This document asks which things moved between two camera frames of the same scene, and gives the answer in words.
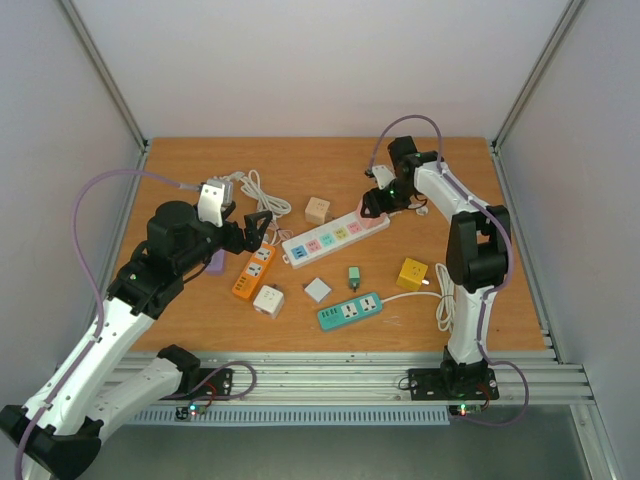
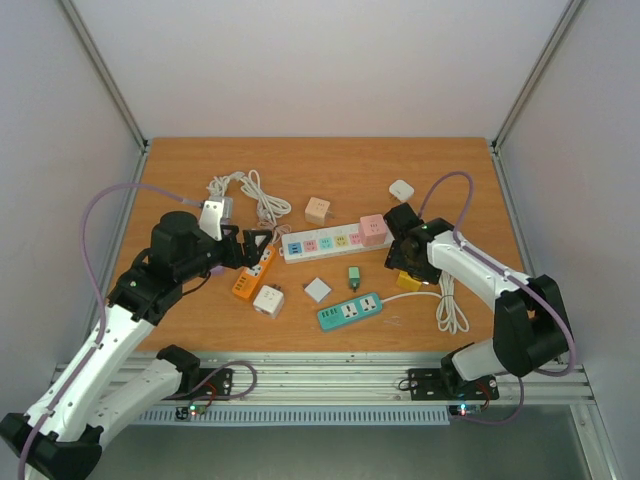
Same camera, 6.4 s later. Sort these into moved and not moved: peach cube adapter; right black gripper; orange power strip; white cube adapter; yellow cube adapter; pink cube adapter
Moved: right black gripper; pink cube adapter
Not moved: peach cube adapter; yellow cube adapter; orange power strip; white cube adapter
